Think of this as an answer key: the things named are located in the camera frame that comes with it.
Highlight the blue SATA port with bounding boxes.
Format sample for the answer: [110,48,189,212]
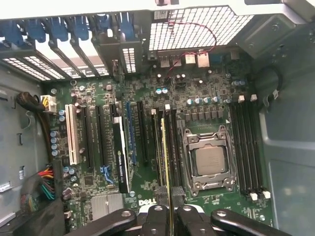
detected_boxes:
[99,166,115,185]

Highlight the black sleeved cable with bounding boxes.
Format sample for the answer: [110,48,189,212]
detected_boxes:
[16,91,54,163]

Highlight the blue expansion slot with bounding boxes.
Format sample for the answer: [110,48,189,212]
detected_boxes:
[125,100,137,167]

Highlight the metal socket cover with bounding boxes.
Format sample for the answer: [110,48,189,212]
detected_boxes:
[183,125,237,195]

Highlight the black PC case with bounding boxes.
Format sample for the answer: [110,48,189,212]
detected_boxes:
[0,0,315,236]

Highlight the black graphics card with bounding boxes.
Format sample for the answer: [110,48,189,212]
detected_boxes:
[112,117,131,194]

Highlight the white power connector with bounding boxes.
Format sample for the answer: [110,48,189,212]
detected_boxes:
[40,94,57,113]

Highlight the green RAM stick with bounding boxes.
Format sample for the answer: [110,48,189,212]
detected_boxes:
[159,117,173,236]

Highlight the green motherboard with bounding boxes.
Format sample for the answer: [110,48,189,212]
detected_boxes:
[41,53,274,236]

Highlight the white expansion slot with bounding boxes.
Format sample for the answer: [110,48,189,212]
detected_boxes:
[64,103,81,166]

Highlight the blue slot retention clip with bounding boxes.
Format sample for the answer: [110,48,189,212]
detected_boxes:
[48,17,68,41]
[24,18,47,43]
[0,21,24,47]
[71,16,91,38]
[119,12,135,40]

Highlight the black RAM slot bank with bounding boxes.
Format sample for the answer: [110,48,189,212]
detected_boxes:
[228,94,271,201]
[150,104,185,195]

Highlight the black expansion slot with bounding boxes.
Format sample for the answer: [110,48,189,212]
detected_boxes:
[82,105,95,171]
[95,105,108,168]
[136,100,150,166]

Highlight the silver CPU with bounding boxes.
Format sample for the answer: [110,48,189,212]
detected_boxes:
[195,147,227,174]

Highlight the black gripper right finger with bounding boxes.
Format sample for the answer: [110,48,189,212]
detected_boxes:
[172,186,293,236]

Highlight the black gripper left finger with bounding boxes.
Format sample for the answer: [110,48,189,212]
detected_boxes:
[66,186,171,236]

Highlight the silver chipset heatsink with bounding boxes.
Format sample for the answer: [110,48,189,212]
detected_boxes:
[90,195,124,219]

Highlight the metal locking lever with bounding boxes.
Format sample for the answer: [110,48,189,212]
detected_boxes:
[181,126,191,196]
[227,125,238,187]

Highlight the multicolour wire bundle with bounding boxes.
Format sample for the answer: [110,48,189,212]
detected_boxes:
[21,164,56,212]

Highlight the thin red wire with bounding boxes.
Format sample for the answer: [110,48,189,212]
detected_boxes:
[163,21,218,79]

